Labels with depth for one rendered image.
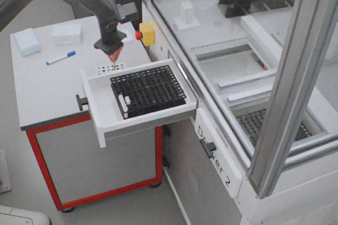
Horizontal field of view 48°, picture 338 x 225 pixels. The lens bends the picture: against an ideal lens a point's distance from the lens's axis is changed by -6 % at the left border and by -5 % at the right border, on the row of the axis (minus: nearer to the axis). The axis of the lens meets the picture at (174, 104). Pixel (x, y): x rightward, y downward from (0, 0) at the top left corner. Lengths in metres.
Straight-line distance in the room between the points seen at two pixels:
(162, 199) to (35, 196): 0.70
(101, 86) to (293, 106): 0.85
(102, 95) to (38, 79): 0.35
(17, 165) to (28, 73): 0.81
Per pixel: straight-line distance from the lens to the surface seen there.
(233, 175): 1.13
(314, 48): 0.70
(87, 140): 1.67
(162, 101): 1.37
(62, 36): 1.81
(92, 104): 1.29
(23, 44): 1.82
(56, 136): 1.61
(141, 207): 2.11
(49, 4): 3.67
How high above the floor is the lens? 1.84
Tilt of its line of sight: 46 degrees down
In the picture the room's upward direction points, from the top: 2 degrees clockwise
